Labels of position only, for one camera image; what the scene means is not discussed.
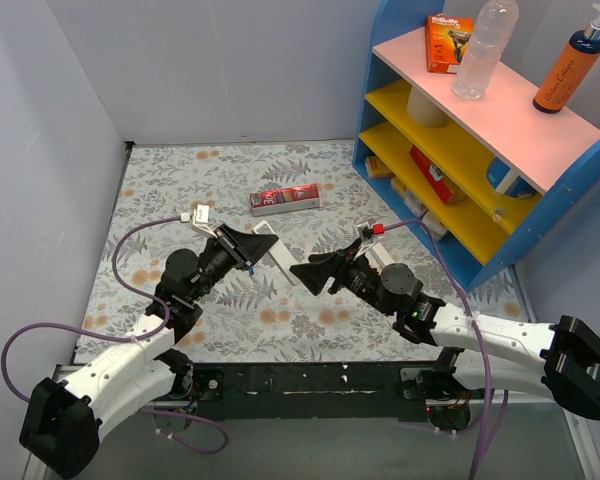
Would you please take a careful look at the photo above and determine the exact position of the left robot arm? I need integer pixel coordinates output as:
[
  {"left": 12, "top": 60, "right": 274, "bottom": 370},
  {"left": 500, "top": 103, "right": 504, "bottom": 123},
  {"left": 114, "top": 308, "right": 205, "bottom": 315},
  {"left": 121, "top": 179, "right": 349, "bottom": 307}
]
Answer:
[{"left": 19, "top": 224, "right": 279, "bottom": 479}]

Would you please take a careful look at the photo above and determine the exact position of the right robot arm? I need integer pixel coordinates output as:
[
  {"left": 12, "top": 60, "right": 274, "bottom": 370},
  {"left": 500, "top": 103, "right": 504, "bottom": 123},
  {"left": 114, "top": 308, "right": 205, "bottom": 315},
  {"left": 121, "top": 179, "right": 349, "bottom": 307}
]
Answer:
[{"left": 289, "top": 240, "right": 600, "bottom": 421}]

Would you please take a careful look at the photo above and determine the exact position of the red toothpaste box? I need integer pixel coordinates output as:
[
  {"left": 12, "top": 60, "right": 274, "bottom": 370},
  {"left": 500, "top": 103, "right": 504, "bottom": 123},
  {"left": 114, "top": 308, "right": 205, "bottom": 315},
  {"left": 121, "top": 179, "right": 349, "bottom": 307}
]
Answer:
[{"left": 249, "top": 184, "right": 321, "bottom": 217}]

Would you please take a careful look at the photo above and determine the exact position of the floral table mat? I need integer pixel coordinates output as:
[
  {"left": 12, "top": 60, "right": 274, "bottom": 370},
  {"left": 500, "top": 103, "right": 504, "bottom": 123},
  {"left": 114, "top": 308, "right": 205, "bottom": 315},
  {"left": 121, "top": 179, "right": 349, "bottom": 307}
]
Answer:
[{"left": 74, "top": 142, "right": 534, "bottom": 364}]

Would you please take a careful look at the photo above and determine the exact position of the yellow soap pack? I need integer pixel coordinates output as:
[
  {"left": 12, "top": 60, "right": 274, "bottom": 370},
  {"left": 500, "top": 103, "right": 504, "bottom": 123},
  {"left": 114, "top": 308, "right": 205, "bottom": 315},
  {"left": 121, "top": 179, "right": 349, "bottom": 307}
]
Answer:
[{"left": 365, "top": 155, "right": 394, "bottom": 179}]

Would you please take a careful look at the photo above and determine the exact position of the red box on shelf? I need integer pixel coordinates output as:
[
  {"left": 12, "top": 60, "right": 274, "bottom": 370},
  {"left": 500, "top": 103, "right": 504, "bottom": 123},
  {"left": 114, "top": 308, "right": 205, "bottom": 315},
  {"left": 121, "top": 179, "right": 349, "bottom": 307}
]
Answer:
[{"left": 410, "top": 146, "right": 462, "bottom": 205}]

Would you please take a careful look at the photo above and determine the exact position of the blue yellow pink shelf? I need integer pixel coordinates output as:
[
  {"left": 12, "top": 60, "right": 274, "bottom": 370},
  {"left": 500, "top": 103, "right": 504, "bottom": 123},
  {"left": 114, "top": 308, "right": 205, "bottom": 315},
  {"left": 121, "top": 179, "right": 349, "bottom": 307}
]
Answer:
[{"left": 353, "top": 1, "right": 600, "bottom": 290}]

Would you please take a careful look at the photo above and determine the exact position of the beige paper roll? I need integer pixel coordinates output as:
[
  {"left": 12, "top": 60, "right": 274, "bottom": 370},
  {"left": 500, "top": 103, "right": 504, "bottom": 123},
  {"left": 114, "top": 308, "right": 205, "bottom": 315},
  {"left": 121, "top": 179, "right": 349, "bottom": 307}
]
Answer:
[{"left": 407, "top": 87, "right": 449, "bottom": 128}]

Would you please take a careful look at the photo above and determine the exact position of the blue white container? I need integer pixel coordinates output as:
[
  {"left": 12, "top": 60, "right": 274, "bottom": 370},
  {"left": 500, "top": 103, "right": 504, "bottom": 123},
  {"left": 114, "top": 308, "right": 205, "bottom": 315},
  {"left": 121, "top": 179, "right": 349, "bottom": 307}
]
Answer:
[{"left": 486, "top": 157, "right": 536, "bottom": 199}]

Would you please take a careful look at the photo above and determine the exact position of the orange razor box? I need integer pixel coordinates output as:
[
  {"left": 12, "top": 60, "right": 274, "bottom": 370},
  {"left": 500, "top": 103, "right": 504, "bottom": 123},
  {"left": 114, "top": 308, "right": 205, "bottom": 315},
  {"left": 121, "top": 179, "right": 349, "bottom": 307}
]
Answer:
[{"left": 425, "top": 14, "right": 474, "bottom": 74}]

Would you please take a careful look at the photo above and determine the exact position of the clear plastic bottle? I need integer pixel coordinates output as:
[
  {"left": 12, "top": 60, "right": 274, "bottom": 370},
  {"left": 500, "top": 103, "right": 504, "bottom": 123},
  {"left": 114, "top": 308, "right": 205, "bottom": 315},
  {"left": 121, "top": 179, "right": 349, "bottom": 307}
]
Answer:
[{"left": 452, "top": 0, "right": 519, "bottom": 100}]

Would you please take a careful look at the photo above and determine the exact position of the orange pump lotion bottle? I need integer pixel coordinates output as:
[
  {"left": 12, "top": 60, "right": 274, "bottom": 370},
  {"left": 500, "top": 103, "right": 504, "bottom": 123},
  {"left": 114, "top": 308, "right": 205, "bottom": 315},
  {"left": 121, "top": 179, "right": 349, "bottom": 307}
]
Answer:
[{"left": 532, "top": 3, "right": 600, "bottom": 114}]

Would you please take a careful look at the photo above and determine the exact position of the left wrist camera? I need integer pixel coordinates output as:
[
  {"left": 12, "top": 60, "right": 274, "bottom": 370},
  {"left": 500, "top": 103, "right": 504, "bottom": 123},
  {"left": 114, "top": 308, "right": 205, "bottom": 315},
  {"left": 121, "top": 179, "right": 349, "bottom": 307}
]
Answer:
[{"left": 178, "top": 204, "right": 216, "bottom": 238}]

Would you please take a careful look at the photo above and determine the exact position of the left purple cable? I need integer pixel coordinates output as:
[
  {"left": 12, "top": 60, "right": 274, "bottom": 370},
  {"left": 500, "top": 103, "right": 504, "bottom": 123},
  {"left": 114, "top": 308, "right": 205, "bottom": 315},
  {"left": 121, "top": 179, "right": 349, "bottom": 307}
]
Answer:
[{"left": 0, "top": 215, "right": 229, "bottom": 455}]

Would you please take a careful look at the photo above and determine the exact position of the purple cable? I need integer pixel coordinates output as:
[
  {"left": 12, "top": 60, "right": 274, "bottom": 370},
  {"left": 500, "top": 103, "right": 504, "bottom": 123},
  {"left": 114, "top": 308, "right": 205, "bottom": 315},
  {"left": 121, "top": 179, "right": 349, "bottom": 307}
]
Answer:
[
  {"left": 0, "top": 215, "right": 229, "bottom": 455},
  {"left": 382, "top": 218, "right": 509, "bottom": 480}
]

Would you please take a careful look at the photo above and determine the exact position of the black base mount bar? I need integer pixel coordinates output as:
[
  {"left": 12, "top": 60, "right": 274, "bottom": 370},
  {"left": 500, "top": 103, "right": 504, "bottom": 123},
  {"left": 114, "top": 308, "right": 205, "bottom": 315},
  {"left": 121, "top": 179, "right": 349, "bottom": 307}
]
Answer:
[{"left": 179, "top": 360, "right": 491, "bottom": 426}]

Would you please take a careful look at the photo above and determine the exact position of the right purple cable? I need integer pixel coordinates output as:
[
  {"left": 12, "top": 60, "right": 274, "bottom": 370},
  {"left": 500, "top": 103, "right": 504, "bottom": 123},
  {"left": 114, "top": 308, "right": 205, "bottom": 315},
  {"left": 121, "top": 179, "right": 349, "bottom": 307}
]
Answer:
[{"left": 382, "top": 218, "right": 509, "bottom": 480}]

